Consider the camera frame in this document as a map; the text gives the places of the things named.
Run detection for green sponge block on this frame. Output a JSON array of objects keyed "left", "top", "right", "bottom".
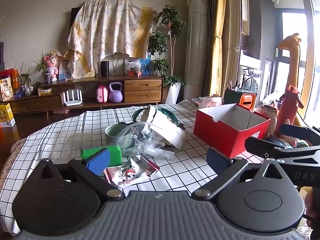
[{"left": 81, "top": 145, "right": 122, "bottom": 167}]

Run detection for red cardboard box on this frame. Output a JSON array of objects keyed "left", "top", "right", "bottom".
[{"left": 194, "top": 104, "right": 270, "bottom": 158}]

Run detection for cartoon snack packet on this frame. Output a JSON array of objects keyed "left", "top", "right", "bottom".
[{"left": 104, "top": 155, "right": 160, "bottom": 189}]

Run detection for clear plastic bag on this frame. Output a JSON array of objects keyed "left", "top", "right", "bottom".
[{"left": 121, "top": 122, "right": 175, "bottom": 159}]

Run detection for white tote bag green handles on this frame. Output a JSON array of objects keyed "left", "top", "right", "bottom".
[{"left": 132, "top": 105, "right": 187, "bottom": 149}]

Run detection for checkered tablecloth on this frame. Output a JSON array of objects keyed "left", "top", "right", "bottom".
[{"left": 0, "top": 99, "right": 266, "bottom": 235}]

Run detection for red water bottle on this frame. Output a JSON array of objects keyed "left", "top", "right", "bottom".
[{"left": 274, "top": 85, "right": 304, "bottom": 136}]

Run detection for steel thermos cup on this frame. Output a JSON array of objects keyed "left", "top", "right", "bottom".
[{"left": 257, "top": 105, "right": 277, "bottom": 136}]

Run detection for mint green mug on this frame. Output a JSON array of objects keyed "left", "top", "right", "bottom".
[{"left": 105, "top": 123, "right": 134, "bottom": 149}]

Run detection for white pink plastic bag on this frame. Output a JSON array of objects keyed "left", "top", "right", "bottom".
[{"left": 192, "top": 95, "right": 223, "bottom": 108}]

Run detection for white wifi router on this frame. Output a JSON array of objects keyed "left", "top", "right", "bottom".
[{"left": 62, "top": 89, "right": 82, "bottom": 107}]

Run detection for purple kettlebell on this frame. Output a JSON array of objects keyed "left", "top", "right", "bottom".
[{"left": 109, "top": 81, "right": 123, "bottom": 103}]

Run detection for orange giraffe plush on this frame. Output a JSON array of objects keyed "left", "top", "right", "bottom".
[{"left": 278, "top": 33, "right": 302, "bottom": 126}]

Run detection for yellow carton box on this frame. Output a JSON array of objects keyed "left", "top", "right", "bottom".
[{"left": 0, "top": 103, "right": 16, "bottom": 128}]

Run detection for wooden tv cabinet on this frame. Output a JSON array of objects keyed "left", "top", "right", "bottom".
[{"left": 8, "top": 75, "right": 163, "bottom": 114}]

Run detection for white standing air conditioner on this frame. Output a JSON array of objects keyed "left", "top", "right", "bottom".
[{"left": 183, "top": 0, "right": 208, "bottom": 101}]

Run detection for black cylinder speaker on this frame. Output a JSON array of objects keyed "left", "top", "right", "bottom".
[{"left": 100, "top": 61, "right": 109, "bottom": 77}]

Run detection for pink doll figure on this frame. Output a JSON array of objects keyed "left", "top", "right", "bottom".
[{"left": 43, "top": 51, "right": 62, "bottom": 82}]

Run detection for orange gift bag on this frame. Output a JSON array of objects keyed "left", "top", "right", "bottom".
[{"left": 1, "top": 68, "right": 20, "bottom": 90}]

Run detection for potted green tree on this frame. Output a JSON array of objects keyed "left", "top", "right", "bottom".
[{"left": 148, "top": 4, "right": 186, "bottom": 105}]

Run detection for floral cloth covered tv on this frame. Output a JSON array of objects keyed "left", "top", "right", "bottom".
[{"left": 66, "top": 0, "right": 158, "bottom": 79}]

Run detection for yellow curtain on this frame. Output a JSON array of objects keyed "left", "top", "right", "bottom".
[{"left": 205, "top": 0, "right": 239, "bottom": 96}]

